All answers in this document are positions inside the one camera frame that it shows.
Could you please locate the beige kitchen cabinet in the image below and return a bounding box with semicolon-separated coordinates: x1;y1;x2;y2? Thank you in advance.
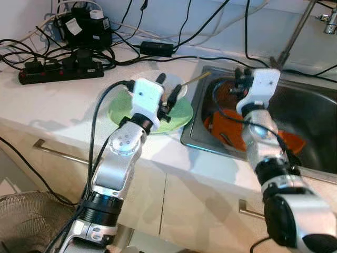
0;119;337;253

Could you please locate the slim metal spoon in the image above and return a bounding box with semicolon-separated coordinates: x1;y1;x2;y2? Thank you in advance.
182;71;212;87

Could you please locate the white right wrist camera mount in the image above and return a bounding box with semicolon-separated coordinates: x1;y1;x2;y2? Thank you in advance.
237;69;281;115

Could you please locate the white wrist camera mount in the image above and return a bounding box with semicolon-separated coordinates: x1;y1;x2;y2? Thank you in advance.
237;69;281;115
129;78;165;129

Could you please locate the light green plate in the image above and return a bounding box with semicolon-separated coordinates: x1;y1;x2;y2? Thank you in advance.
107;87;194;135

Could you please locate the black power adapter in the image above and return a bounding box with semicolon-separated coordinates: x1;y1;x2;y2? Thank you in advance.
140;41;175;57

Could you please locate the metal wire fan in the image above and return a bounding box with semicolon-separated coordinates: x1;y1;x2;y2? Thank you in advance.
0;190;85;253

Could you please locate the white bowl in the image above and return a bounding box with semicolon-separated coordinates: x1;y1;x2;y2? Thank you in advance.
120;70;188;102

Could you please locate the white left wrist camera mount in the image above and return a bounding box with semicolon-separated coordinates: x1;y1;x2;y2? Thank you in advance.
129;78;165;129

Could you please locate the stainless steel sink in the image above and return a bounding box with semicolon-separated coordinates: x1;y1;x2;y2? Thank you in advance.
181;64;337;185

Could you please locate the chrome faucet tap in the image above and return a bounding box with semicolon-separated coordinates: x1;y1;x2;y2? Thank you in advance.
320;8;337;35

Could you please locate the black box device white label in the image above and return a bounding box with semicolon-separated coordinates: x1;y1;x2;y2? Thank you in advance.
55;3;114;51

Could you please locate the black power strip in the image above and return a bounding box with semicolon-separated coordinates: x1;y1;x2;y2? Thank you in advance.
18;50;104;85

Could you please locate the grey metal faucet pipe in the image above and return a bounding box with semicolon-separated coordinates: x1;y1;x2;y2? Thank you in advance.
270;0;316;69

